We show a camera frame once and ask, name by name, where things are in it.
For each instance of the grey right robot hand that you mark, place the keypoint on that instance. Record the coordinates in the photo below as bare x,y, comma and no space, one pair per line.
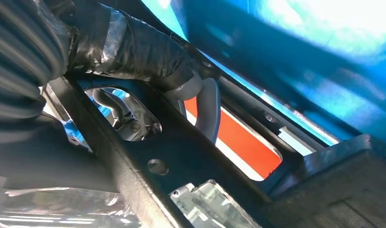
133,41

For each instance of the blue metal shelf rack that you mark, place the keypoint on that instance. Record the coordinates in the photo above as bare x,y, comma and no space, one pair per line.
306,63

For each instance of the white car with red stripe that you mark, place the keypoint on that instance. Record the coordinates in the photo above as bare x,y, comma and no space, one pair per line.
243,144

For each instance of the clear plastic film wrap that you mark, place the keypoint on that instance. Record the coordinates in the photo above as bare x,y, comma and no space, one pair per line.
54,214

